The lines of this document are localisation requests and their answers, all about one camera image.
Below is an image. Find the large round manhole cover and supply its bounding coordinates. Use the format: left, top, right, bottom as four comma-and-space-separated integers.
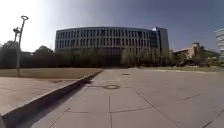
102, 84, 122, 91

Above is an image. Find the long low stone kerb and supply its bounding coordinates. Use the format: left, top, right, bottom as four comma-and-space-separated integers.
0, 68, 105, 128

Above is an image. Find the grey stone slab pavement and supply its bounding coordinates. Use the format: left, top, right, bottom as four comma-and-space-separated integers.
31, 68, 224, 128

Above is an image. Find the lamp post with ring top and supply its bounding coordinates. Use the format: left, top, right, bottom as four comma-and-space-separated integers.
12, 15, 30, 77

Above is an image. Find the beige building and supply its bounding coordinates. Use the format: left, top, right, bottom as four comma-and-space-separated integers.
173, 41, 221, 66

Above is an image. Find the dry grass lawn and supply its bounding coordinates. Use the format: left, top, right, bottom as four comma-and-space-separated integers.
0, 67, 104, 80

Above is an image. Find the large curved glass-fronted building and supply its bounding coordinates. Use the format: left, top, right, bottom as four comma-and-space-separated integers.
54, 26, 170, 68

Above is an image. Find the row of trees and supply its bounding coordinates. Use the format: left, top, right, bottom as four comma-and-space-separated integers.
0, 39, 188, 69

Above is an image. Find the white building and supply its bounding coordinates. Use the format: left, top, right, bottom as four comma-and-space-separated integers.
214, 28, 224, 59

